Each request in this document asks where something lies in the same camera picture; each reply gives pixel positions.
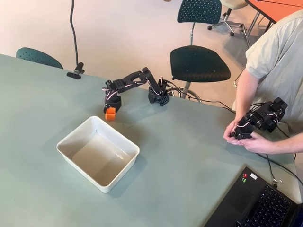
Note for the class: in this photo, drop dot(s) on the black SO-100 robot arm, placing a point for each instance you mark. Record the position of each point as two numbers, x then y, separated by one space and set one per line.
123 82

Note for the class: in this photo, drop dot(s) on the person's right hand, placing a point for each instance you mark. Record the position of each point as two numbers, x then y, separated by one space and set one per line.
230 134

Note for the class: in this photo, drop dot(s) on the black laptop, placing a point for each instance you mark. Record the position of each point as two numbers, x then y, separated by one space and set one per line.
248 201

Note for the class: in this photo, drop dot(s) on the green perforated chair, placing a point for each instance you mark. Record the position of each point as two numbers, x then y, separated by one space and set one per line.
198 63
35 56

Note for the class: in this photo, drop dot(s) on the black leader arm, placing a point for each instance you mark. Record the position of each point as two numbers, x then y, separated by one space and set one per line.
260 116

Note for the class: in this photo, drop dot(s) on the person's left forearm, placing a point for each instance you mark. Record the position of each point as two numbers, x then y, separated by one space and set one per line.
281 145

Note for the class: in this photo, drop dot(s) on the beige wheeled office chair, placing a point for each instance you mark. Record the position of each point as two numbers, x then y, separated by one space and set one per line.
233 3

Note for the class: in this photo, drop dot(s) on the black gooseneck clamp holder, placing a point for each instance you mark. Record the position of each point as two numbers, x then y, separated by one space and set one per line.
75 47

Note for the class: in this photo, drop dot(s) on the person's right forearm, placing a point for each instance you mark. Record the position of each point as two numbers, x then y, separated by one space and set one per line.
246 94

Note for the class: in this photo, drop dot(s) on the person's left hand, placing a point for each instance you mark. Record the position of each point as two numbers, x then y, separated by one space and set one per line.
253 144

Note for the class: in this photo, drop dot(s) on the orange cube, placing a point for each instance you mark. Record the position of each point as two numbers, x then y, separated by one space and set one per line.
110 116

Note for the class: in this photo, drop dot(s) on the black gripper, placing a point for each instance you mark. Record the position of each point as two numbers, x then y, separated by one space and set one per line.
114 103

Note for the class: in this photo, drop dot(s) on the orange table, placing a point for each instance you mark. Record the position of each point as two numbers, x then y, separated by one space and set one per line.
284 9

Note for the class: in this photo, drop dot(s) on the white plastic bin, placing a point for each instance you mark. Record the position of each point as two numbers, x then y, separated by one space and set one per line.
101 156

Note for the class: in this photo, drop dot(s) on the person's torso in grey t-shirt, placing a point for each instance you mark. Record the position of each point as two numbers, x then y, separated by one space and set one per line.
279 59

